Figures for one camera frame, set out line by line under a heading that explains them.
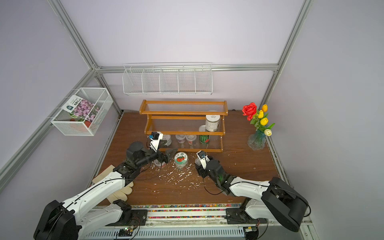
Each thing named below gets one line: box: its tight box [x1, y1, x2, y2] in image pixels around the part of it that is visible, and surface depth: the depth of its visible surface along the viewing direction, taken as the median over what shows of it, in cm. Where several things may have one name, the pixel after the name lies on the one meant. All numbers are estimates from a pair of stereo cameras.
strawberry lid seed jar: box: [174, 151, 188, 170], surface depth 87 cm
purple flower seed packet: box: [61, 95, 100, 122], surface depth 75 cm
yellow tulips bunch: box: [250, 104, 275, 137], surface depth 78 cm
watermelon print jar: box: [198, 125, 211, 145], surface depth 96 cm
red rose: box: [242, 102, 257, 121], surface depth 72 cm
